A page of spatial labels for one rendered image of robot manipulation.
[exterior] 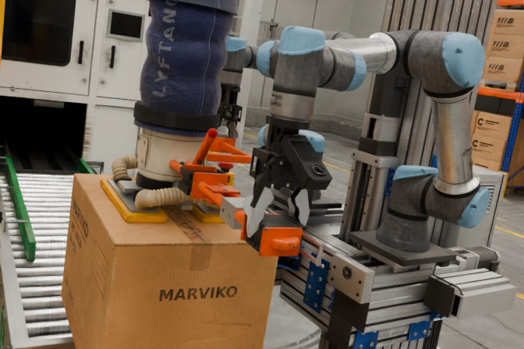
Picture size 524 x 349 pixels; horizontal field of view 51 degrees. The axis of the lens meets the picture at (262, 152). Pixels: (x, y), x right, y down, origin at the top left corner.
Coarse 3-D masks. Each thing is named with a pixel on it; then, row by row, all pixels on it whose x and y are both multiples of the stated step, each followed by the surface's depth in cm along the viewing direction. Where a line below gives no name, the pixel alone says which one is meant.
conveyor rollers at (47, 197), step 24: (24, 192) 314; (48, 192) 321; (48, 216) 286; (48, 240) 253; (24, 264) 223; (48, 264) 228; (24, 288) 200; (48, 288) 204; (24, 312) 184; (48, 312) 187; (48, 336) 172; (72, 336) 174
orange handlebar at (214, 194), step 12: (228, 144) 179; (216, 156) 157; (228, 156) 159; (240, 156) 161; (204, 192) 117; (216, 192) 113; (228, 192) 114; (216, 204) 114; (240, 216) 101; (276, 240) 90; (288, 240) 91
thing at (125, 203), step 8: (104, 184) 153; (112, 184) 151; (112, 192) 145; (120, 192) 144; (136, 192) 138; (112, 200) 142; (120, 200) 139; (128, 200) 138; (120, 208) 134; (128, 208) 134; (136, 208) 133; (152, 208) 135; (128, 216) 128; (136, 216) 129; (144, 216) 130; (152, 216) 131; (160, 216) 132
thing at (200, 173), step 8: (184, 168) 124; (192, 168) 128; (200, 168) 129; (208, 168) 130; (184, 176) 124; (192, 176) 121; (200, 176) 121; (208, 176) 122; (216, 176) 123; (224, 176) 123; (184, 184) 124; (192, 184) 121; (208, 184) 122; (224, 184) 124; (184, 192) 123; (192, 192) 121; (200, 192) 122
